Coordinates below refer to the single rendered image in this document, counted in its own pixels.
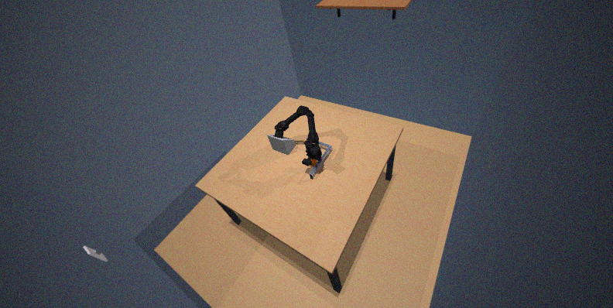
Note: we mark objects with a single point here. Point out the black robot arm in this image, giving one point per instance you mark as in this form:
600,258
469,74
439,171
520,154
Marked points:
312,136

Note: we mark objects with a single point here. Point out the clear glass corner walls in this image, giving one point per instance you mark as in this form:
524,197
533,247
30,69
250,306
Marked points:
324,159

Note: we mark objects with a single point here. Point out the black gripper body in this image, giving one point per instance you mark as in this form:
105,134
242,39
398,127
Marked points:
307,162

